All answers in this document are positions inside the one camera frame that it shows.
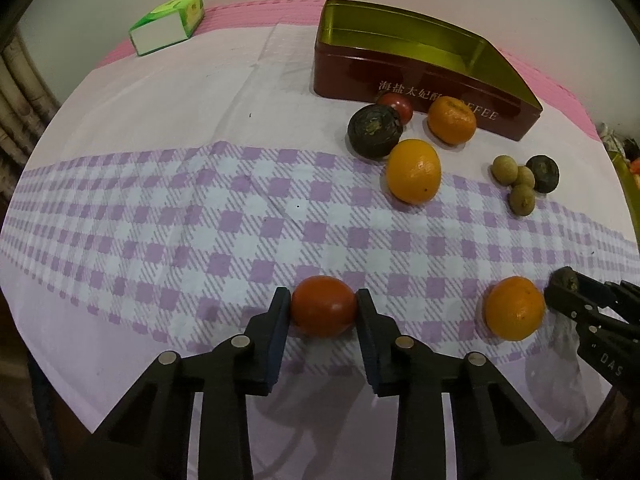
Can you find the small dark fruit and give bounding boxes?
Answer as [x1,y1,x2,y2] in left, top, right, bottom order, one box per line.
[549,266,579,292]

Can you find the oval orange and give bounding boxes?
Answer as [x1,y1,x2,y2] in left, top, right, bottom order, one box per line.
[385,139,442,205]

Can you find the large red tomato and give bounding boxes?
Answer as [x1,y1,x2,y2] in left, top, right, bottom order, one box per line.
[291,275,357,338]

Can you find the large dark round fruit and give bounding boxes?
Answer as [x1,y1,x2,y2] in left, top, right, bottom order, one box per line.
[347,104,402,159]

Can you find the brown longan lower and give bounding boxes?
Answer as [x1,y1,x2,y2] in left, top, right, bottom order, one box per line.
[508,184,536,217]

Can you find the brown longan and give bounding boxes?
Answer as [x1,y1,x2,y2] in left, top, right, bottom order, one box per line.
[490,155,518,186]
[512,165,536,188]
[508,184,536,217]

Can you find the brown longan middle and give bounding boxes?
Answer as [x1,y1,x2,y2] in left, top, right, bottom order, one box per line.
[512,165,536,188]

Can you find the brown longan left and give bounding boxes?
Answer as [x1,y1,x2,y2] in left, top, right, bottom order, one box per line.
[490,155,518,186]

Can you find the orange beside tin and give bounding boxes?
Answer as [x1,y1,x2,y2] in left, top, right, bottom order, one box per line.
[426,96,477,145]

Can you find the purple checkered tablecloth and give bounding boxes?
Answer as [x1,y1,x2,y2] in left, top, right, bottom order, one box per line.
[0,0,640,480]

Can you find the small red tomato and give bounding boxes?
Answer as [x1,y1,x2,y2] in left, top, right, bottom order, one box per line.
[376,92,413,126]

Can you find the red coffee tin box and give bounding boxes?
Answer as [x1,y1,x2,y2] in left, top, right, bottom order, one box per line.
[314,0,544,141]

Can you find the patterned curtain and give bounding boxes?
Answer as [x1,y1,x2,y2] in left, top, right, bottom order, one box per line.
[0,29,60,204]

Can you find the green tissue box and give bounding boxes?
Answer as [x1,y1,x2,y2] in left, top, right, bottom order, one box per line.
[128,0,205,56]

